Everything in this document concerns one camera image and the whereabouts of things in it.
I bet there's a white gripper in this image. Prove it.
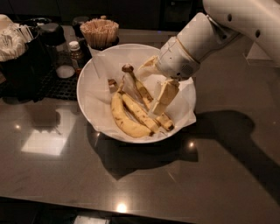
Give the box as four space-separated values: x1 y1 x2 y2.
137 37 200 117

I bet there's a small brown sauce bottle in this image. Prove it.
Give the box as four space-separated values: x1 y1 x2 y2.
69 41 86 75

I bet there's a white bowl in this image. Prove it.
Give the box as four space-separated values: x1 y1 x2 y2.
76 43 198 144

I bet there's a left yellow banana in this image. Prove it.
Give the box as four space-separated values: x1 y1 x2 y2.
108 79 153 138

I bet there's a yellow banana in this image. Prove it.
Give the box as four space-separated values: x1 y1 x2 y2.
121 92 159 133
108 79 153 138

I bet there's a bundle of wooden stirrers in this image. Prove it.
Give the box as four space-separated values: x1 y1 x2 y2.
80 18 119 49

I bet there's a black rubber mesh mat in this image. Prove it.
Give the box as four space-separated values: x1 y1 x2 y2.
38 70 78 101

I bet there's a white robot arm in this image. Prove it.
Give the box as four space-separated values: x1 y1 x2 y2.
139 0 280 117

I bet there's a middle yellow banana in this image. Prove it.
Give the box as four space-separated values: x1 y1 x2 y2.
121 92 159 133

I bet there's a white paper liner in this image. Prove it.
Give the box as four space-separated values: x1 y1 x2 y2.
84 46 197 140

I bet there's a black lidded glass shaker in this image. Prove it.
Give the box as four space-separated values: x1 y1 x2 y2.
40 23 75 79

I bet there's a black caddy with napkins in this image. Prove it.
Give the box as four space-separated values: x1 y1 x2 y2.
0 14 53 102

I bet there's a dark jar behind stirrers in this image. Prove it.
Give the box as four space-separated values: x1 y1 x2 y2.
72 16 89 38

